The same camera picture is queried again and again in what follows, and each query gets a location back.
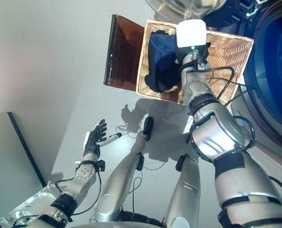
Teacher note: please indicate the rectangular wicker laundry basket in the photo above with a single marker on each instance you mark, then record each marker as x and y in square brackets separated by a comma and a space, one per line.
[228, 54]

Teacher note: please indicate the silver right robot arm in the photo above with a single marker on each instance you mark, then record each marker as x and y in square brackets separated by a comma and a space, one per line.
[214, 133]

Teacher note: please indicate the brown transparent acrylic stool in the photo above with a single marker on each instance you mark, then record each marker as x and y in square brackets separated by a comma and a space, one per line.
[124, 54]

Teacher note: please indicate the grey robot torso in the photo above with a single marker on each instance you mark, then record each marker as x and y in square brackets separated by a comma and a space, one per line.
[121, 223]

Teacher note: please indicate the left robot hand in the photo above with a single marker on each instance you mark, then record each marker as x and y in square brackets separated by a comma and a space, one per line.
[93, 142]

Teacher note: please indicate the blue garment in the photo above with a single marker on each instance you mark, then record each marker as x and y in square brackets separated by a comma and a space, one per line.
[159, 50]

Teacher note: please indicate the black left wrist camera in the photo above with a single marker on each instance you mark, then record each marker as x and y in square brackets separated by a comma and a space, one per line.
[101, 165]

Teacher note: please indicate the black trousers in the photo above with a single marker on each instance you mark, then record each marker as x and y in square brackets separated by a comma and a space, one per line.
[171, 76]

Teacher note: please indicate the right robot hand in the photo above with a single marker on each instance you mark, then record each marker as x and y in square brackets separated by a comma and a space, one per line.
[190, 33]

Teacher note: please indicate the grey front-load washing machine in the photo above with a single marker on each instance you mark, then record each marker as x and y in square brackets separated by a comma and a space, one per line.
[274, 71]

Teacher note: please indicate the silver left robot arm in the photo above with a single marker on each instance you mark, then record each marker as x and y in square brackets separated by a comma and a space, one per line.
[81, 180]

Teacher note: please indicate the round glass washer door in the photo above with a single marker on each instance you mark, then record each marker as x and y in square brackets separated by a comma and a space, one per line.
[178, 7]

